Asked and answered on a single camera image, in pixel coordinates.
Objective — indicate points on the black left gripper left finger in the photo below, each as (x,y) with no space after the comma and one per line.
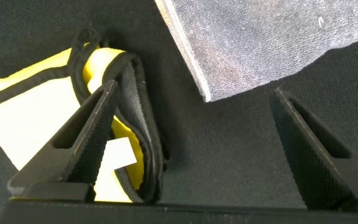
(73,149)

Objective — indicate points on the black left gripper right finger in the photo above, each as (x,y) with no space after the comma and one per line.
(319,171)

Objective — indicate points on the yellow microfibre towel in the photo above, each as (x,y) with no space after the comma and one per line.
(26,118)

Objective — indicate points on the grey towel with orange marks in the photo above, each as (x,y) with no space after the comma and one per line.
(259,46)

